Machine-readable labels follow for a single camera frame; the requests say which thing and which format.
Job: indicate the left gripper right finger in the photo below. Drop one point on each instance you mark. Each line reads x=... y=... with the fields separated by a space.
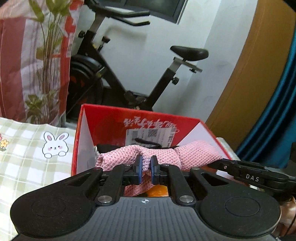
x=172 y=177

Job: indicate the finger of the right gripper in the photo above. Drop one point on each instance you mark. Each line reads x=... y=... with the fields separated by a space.
x=226 y=165

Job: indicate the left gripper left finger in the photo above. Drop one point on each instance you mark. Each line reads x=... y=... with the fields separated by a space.
x=115 y=181

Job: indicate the pink knitted cloth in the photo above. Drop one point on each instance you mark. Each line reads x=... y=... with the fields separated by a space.
x=195 y=154

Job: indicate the person's right hand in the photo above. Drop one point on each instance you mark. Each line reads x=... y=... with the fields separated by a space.
x=286 y=225

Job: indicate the blue curtain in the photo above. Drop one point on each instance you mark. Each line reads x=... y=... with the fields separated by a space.
x=270 y=140

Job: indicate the wooden door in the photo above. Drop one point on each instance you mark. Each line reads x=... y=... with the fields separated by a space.
x=256 y=73

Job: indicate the red strawberry cardboard box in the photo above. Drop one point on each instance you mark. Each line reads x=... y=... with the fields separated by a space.
x=102 y=129

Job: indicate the green plaid tablecloth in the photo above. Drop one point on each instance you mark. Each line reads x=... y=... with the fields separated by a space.
x=24 y=167

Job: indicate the red printed fabric backdrop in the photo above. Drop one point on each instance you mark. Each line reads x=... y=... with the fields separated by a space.
x=36 y=42

